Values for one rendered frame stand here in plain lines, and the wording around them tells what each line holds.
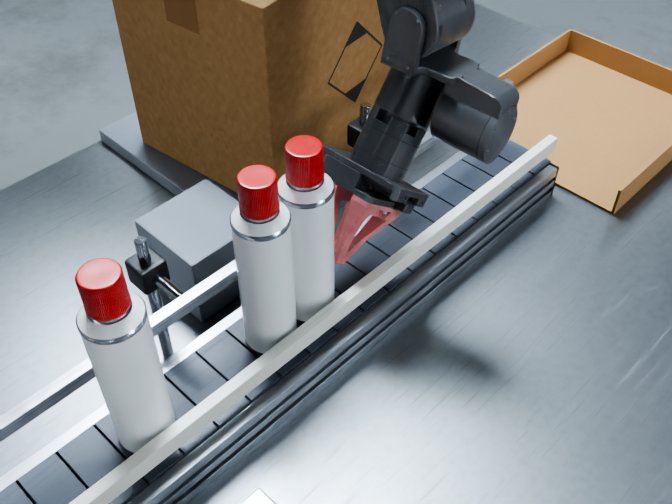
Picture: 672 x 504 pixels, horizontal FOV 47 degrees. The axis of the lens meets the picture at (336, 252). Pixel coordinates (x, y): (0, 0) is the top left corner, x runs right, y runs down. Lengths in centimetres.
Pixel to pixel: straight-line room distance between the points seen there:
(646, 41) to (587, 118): 204
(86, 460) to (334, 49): 51
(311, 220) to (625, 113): 65
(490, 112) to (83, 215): 54
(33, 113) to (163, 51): 187
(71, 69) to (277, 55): 219
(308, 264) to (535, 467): 28
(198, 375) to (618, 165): 63
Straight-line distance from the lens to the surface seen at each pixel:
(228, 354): 76
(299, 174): 65
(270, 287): 68
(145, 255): 72
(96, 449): 73
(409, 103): 72
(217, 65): 87
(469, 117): 70
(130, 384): 63
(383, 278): 78
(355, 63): 96
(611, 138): 115
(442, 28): 69
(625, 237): 100
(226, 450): 73
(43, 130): 269
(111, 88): 283
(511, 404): 80
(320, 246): 70
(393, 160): 73
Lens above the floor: 148
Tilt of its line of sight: 45 degrees down
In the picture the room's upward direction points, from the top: straight up
